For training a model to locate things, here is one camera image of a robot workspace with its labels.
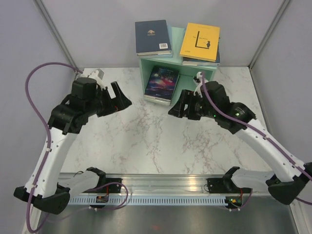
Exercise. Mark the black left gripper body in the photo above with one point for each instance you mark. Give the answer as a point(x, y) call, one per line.
point(103, 105)

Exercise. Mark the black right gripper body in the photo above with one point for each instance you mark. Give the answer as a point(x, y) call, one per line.
point(197, 107)

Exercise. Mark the purple night sky book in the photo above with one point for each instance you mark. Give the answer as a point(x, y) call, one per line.
point(162, 83)

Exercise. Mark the teal ocean cover book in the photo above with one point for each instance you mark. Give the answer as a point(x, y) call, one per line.
point(204, 63)

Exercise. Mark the yellow hardcover book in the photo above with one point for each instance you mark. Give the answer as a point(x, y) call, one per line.
point(201, 30)

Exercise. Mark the dark blue hardcover book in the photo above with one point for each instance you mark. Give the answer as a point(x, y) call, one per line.
point(152, 38)

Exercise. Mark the pale green grey book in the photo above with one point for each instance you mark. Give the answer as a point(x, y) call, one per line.
point(161, 101)

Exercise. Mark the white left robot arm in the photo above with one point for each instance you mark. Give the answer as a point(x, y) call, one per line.
point(43, 190)

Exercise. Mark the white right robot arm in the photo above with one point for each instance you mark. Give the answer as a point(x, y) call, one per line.
point(288, 175)

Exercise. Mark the mint green open cabinet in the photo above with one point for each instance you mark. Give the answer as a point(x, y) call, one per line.
point(186, 73)

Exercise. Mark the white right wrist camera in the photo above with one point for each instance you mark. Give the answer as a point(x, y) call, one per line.
point(198, 82)

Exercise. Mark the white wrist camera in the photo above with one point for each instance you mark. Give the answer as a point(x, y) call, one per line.
point(198, 82)
point(97, 75)

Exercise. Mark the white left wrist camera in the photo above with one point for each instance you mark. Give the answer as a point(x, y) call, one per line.
point(97, 75)

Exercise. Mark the aluminium rail base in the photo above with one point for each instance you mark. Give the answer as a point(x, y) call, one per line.
point(164, 184)

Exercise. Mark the light blue cable duct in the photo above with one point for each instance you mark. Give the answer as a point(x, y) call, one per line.
point(150, 200)

